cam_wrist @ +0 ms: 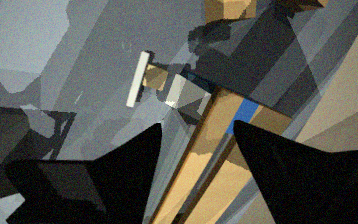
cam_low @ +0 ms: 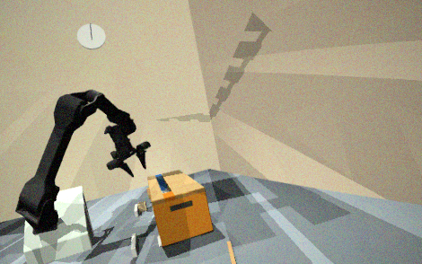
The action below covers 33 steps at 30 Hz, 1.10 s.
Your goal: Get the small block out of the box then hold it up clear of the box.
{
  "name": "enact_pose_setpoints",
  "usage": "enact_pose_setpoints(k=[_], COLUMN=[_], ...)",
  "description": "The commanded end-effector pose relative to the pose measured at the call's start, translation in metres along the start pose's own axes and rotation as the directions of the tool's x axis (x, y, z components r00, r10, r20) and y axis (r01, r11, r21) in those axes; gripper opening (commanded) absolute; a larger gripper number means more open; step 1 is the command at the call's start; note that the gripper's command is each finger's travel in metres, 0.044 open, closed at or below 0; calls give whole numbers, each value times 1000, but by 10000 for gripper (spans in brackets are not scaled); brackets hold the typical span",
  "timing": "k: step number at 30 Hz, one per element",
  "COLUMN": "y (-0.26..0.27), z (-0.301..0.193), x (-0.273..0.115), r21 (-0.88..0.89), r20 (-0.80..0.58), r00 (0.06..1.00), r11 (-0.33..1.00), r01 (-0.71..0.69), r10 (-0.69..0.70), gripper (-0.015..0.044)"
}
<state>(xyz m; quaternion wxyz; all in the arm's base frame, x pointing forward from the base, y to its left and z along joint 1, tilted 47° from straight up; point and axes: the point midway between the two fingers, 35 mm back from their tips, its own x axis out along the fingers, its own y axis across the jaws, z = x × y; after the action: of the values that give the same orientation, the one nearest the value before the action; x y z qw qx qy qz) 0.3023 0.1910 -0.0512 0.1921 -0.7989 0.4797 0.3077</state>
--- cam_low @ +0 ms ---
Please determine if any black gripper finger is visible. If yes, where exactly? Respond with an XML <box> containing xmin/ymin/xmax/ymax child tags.
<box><xmin>117</xmin><ymin>163</ymin><xmax>135</xmax><ymax>177</ymax></box>
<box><xmin>136</xmin><ymin>151</ymin><xmax>146</xmax><ymax>169</ymax></box>

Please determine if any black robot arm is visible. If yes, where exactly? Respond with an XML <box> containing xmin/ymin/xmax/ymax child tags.
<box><xmin>15</xmin><ymin>89</ymin><xmax>136</xmax><ymax>234</ymax></box>

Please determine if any brown cube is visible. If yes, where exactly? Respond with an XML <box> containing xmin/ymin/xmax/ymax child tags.
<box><xmin>138</xmin><ymin>201</ymin><xmax>147</xmax><ymax>213</ymax></box>

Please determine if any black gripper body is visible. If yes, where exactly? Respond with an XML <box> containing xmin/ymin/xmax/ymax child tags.
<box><xmin>106</xmin><ymin>137</ymin><xmax>151</xmax><ymax>170</ymax></box>

